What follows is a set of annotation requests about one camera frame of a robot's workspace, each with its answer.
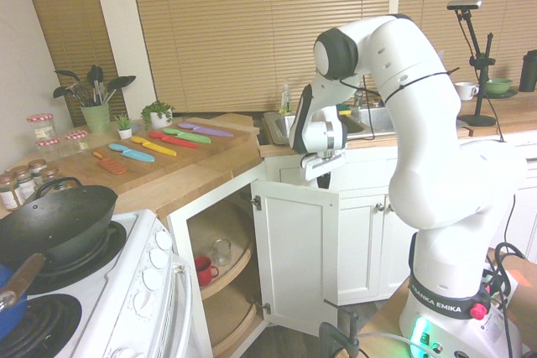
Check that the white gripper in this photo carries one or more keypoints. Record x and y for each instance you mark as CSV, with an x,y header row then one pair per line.
x,y
325,163

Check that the white cabinet door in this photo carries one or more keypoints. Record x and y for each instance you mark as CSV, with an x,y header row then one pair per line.
x,y
293,257

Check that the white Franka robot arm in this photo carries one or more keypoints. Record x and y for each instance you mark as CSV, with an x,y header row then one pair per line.
x,y
419,123

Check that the metal cabinet knob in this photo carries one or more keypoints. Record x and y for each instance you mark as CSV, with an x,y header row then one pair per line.
x,y
379,206
389,208

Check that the white sink base cabinet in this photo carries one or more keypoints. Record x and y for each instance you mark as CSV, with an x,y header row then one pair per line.
x,y
361,249

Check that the stainless steel sink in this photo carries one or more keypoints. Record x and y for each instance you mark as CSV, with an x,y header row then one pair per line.
x,y
285,125

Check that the metal door hinge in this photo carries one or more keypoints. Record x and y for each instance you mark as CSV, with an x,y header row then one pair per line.
x,y
256,203
264,307

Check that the yellow green sponge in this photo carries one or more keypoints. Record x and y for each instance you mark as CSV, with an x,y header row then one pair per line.
x,y
344,109

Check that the dish soap bottle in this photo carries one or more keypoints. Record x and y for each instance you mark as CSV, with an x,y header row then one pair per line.
x,y
286,102

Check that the clear glass jar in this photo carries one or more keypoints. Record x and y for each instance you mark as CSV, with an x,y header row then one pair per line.
x,y
221,252

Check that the purple knife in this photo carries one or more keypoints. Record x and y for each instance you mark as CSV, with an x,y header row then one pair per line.
x,y
205,130

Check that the wooden round shelf with cups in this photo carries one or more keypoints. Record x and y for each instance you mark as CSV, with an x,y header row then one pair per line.
x,y
226,278

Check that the green knife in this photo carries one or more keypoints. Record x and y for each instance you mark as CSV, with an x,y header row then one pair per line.
x,y
186,136

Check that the red ceramic mug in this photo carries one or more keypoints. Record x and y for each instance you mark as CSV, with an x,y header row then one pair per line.
x,y
205,272

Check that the black table clamp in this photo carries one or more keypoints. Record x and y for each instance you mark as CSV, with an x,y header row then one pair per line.
x,y
340,333

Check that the red knife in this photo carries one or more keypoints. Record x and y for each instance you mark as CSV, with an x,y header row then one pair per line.
x,y
174,140

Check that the wooden cutting board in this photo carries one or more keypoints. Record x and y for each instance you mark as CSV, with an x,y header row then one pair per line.
x,y
168,165

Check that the wide wooden window blind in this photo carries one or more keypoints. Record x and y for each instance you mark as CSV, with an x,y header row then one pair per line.
x,y
251,31

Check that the white cup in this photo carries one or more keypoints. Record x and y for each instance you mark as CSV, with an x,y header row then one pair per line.
x,y
465,90

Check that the empty wooden round shelf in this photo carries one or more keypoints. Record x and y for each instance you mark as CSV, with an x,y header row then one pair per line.
x,y
235,324

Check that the white stove knob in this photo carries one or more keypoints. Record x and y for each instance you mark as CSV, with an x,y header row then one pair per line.
x,y
152,279
158,258
142,301
163,240

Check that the yellow knife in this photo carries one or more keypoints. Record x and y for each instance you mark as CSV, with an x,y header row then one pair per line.
x,y
155,146

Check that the leafy plant white pot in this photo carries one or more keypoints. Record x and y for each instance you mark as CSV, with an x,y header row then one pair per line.
x,y
158,117

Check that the blue knife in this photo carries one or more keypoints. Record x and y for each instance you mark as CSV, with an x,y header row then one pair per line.
x,y
132,152

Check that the green bowl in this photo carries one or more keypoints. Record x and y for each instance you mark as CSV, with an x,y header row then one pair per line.
x,y
498,86

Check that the red emergency stop button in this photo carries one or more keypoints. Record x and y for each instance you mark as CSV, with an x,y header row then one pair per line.
x,y
478,312

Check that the small spiky plant white pot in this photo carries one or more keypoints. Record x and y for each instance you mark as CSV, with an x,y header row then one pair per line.
x,y
124,129

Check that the orange ridged knife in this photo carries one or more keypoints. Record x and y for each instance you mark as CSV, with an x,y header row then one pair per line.
x,y
112,165

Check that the black kitchen spoon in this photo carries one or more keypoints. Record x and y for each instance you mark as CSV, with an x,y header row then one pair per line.
x,y
121,82

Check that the white electric stove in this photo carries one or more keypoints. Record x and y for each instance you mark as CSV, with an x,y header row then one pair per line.
x,y
121,282

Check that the black coil burner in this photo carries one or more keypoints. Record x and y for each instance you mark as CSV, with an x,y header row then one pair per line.
x,y
105,245
42,328

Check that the black bottle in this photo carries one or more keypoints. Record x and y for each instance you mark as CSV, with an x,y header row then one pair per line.
x,y
528,73

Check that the green utensil holder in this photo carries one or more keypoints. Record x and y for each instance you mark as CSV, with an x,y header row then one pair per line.
x,y
96,119

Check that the glass jar red checked lid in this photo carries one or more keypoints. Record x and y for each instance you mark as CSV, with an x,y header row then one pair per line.
x,y
48,148
77,142

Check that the spice jar with brown lid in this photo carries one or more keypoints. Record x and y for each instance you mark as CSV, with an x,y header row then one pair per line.
x,y
24,184
7,194
37,167
50,174

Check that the black kitchen ladle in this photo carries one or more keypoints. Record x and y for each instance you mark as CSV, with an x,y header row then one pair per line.
x,y
67,75

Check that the black kitchen spatula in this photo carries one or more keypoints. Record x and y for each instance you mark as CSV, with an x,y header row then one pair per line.
x,y
60,91

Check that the tall glass jar checked lid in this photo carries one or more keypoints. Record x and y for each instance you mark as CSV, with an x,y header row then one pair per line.
x,y
41,127

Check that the narrow wooden window blind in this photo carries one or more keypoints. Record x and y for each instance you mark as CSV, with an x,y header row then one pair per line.
x,y
71,18

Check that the blue pot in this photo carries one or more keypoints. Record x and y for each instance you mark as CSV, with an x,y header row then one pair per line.
x,y
10,316

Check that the white corner cabinet frame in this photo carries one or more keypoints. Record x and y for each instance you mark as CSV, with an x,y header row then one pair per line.
x,y
178,228

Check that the black camera stand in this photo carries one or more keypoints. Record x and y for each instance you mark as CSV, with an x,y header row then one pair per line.
x,y
480,81

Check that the grey stereo camera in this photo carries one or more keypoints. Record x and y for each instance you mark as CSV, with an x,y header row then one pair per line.
x,y
463,5

